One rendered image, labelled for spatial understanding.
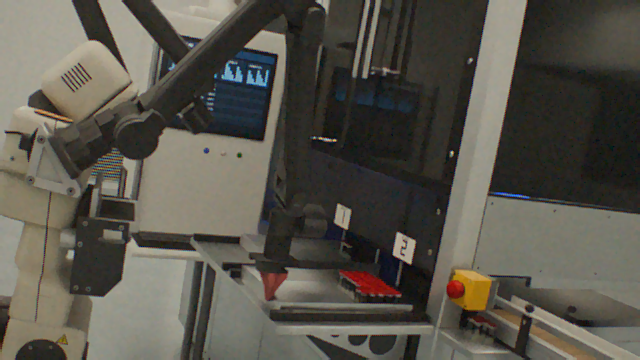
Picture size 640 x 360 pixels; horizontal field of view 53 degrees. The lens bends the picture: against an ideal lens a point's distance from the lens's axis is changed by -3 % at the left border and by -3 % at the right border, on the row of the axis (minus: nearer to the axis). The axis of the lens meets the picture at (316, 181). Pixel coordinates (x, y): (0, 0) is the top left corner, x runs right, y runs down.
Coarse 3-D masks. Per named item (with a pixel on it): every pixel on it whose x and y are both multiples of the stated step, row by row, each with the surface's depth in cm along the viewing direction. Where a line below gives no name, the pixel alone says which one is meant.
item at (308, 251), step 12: (240, 240) 198; (252, 240) 199; (264, 240) 201; (300, 240) 206; (312, 240) 208; (324, 240) 210; (300, 252) 201; (312, 252) 204; (324, 252) 207; (336, 252) 210; (312, 264) 180; (324, 264) 182; (336, 264) 184; (348, 264) 185; (360, 264) 187; (372, 264) 189
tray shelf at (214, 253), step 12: (192, 240) 194; (204, 252) 183; (216, 252) 184; (228, 252) 186; (240, 252) 189; (216, 264) 173; (228, 276) 164; (240, 288) 155; (396, 288) 180; (252, 300) 148; (408, 300) 171; (264, 312) 142; (276, 324) 136; (288, 324) 137; (300, 324) 138; (312, 324) 139; (324, 324) 141; (336, 324) 142; (348, 324) 144; (360, 324) 145; (372, 324) 146; (384, 324) 148; (396, 324) 149; (408, 324) 151; (420, 324) 152
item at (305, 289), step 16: (256, 272) 164; (304, 272) 170; (320, 272) 172; (336, 272) 174; (256, 288) 153; (288, 288) 162; (304, 288) 164; (320, 288) 167; (336, 288) 169; (272, 304) 143; (288, 304) 140; (304, 304) 142; (320, 304) 144; (336, 304) 145; (352, 304) 147; (368, 304) 149; (384, 304) 151; (400, 304) 153
